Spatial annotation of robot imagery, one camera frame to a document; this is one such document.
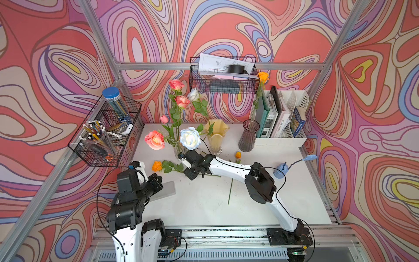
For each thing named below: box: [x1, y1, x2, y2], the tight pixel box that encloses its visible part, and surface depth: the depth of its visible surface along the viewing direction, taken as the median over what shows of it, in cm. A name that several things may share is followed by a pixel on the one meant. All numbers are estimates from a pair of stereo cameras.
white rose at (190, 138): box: [179, 126, 202, 151], surface depth 61 cm
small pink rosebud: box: [159, 114, 175, 139], surface depth 82 cm
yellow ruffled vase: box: [203, 118, 230, 156], surface depth 94 cm
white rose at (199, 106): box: [187, 87, 215, 134], surface depth 83 cm
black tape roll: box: [228, 64, 250, 75], surface depth 84 cm
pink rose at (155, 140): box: [144, 129, 166, 151], surface depth 60 cm
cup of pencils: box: [79, 119, 116, 159], surface depth 64 cm
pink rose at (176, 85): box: [168, 79, 185, 102], surface depth 80 cm
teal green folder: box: [255, 87, 271, 139], surface depth 91 cm
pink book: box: [270, 108, 291, 139], surface depth 95 cm
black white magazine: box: [261, 85, 281, 139], surface depth 95 cm
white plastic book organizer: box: [249, 90, 310, 148], surface depth 103 cm
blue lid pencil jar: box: [102, 86, 133, 125], surface depth 75 cm
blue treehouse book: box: [290, 106, 307, 138], surface depth 104 cm
